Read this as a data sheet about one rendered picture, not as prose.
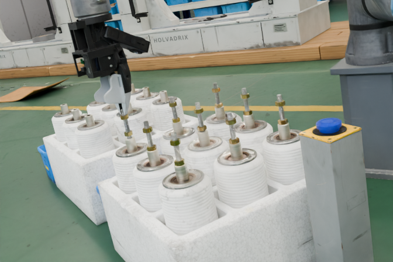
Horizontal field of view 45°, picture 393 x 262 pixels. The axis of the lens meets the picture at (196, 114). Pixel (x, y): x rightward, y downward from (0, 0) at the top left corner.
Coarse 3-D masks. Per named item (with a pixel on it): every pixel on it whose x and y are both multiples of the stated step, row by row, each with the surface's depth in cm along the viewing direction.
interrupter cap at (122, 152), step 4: (136, 144) 107; (140, 144) 107; (144, 144) 106; (148, 144) 105; (120, 148) 107; (124, 148) 106; (140, 148) 105; (144, 148) 104; (116, 152) 104; (120, 152) 104; (124, 152) 104; (136, 152) 102; (140, 152) 102; (120, 156) 102; (124, 156) 101; (128, 156) 101; (132, 156) 101
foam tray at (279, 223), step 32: (288, 192) 88; (128, 224) 96; (160, 224) 85; (224, 224) 81; (256, 224) 85; (288, 224) 88; (128, 256) 105; (160, 256) 84; (192, 256) 79; (224, 256) 82; (256, 256) 86; (288, 256) 90
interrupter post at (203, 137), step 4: (200, 132) 98; (204, 132) 98; (200, 136) 98; (204, 136) 98; (208, 136) 99; (200, 140) 99; (204, 140) 98; (208, 140) 99; (200, 144) 99; (204, 144) 99; (208, 144) 99
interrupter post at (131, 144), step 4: (132, 136) 105; (128, 140) 103; (132, 140) 103; (128, 144) 103; (132, 144) 103; (128, 148) 104; (132, 148) 103; (136, 148) 104; (128, 152) 104; (132, 152) 104
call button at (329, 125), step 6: (318, 120) 77; (324, 120) 77; (330, 120) 76; (336, 120) 76; (318, 126) 76; (324, 126) 75; (330, 126) 74; (336, 126) 74; (324, 132) 75; (330, 132) 75
